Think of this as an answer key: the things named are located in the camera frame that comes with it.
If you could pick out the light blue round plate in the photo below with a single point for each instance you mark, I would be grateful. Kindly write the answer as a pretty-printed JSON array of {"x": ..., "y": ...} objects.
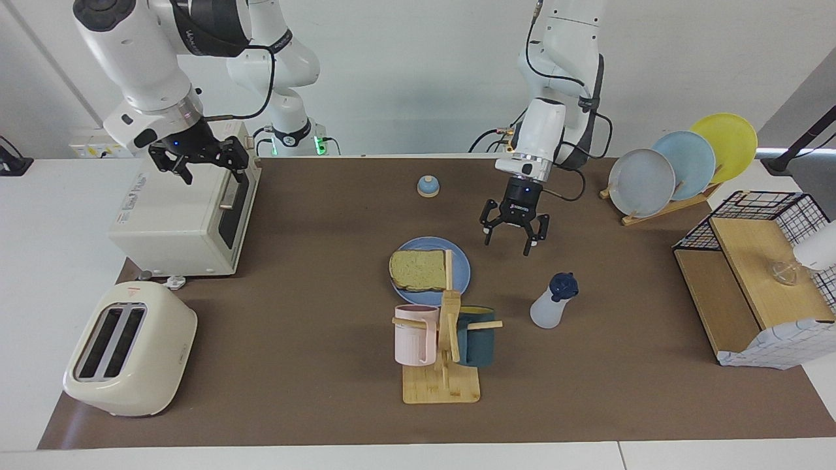
[{"x": 692, "y": 160}]

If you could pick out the pink ribbed mug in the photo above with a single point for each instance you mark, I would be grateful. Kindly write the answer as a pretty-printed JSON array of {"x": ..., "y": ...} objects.
[{"x": 411, "y": 343}]

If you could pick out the grey round plate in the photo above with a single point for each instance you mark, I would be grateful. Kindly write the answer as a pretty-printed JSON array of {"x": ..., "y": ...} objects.
[{"x": 643, "y": 186}]

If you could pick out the clear glass cup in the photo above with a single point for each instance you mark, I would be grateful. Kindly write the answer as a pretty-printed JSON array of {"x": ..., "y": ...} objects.
[{"x": 784, "y": 273}]

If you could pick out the white power strip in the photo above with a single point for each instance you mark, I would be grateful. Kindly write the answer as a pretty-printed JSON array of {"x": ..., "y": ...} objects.
[{"x": 85, "y": 151}]

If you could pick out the toasted bread slice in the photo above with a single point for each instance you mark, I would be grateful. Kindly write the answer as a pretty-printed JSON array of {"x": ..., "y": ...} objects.
[{"x": 418, "y": 269}]

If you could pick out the black desk device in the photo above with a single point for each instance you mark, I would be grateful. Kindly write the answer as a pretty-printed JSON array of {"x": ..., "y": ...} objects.
[{"x": 14, "y": 166}]

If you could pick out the cream two-slot toaster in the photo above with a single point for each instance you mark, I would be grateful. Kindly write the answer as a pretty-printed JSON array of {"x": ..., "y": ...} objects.
[{"x": 157, "y": 372}]

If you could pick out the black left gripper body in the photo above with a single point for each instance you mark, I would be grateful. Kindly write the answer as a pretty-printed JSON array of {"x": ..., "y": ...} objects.
[{"x": 521, "y": 202}]

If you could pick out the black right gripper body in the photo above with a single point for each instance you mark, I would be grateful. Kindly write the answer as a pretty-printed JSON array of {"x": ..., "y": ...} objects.
[{"x": 186, "y": 143}]

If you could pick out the dark teal mug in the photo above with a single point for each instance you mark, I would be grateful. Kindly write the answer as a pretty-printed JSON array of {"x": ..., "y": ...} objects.
[{"x": 480, "y": 346}]

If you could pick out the white cylinder object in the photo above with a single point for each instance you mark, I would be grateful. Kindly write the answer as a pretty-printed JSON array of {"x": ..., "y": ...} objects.
[{"x": 819, "y": 251}]

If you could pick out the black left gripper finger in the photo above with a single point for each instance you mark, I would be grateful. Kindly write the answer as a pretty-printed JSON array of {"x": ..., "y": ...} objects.
[
  {"x": 539, "y": 235},
  {"x": 491, "y": 219}
]

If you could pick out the seasoning bottle with blue cap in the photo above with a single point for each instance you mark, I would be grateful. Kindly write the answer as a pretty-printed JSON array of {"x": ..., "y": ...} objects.
[{"x": 548, "y": 313}]

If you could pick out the blue call bell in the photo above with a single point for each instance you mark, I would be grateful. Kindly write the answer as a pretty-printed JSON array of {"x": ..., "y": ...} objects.
[{"x": 428, "y": 188}]

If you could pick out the white checked cloth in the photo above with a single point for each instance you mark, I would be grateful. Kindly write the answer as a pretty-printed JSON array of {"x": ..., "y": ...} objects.
[{"x": 777, "y": 346}]

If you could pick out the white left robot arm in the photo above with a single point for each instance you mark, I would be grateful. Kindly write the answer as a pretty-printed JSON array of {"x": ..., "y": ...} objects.
[{"x": 545, "y": 130}]

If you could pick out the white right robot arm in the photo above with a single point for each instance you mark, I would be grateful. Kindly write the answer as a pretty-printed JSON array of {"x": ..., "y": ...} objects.
[{"x": 130, "y": 52}]

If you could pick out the wooden plate rack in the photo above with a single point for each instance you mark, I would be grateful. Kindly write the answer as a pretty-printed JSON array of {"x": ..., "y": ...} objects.
[{"x": 659, "y": 211}]

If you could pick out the yellow round plate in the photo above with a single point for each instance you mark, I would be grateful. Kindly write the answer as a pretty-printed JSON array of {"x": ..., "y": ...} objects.
[{"x": 731, "y": 140}]

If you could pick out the white toaster oven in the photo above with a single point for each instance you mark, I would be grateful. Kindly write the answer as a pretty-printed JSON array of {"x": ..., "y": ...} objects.
[{"x": 176, "y": 222}]

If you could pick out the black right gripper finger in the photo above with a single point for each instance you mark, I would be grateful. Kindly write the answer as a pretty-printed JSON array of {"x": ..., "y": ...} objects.
[
  {"x": 238, "y": 156},
  {"x": 173, "y": 164}
]

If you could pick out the wooden mug rack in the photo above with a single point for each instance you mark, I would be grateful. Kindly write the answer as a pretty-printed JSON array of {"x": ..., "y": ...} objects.
[{"x": 450, "y": 385}]

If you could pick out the brown table mat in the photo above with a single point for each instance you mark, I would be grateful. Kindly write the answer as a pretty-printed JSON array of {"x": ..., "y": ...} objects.
[{"x": 294, "y": 365}]

